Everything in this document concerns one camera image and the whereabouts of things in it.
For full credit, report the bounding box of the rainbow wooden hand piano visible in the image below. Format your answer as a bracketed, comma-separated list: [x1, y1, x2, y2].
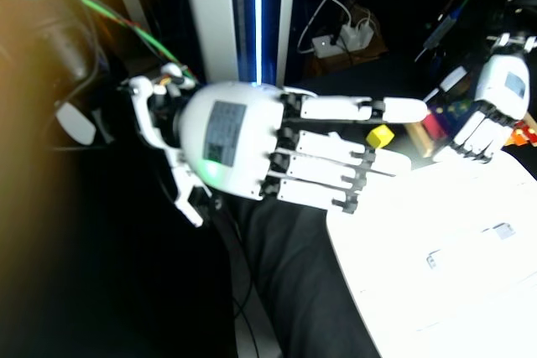
[404, 96, 537, 158]

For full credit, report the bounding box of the white tray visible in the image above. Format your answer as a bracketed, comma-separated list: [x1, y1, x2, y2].
[326, 150, 537, 358]

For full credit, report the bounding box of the yellow wooden cube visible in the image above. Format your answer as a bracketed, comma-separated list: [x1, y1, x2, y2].
[365, 125, 395, 150]

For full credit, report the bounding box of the black table cloth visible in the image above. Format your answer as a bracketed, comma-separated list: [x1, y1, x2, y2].
[209, 55, 537, 358]

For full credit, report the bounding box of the white power strip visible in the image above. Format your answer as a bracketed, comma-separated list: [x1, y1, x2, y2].
[310, 18, 374, 60]

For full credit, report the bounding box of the brown cardboard box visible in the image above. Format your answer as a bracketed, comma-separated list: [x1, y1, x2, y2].
[308, 39, 389, 77]

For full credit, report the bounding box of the green cable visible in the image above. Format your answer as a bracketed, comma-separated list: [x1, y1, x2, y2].
[0, 0, 197, 80]

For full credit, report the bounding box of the white adapter with cable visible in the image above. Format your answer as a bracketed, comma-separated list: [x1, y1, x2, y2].
[414, 13, 459, 61]

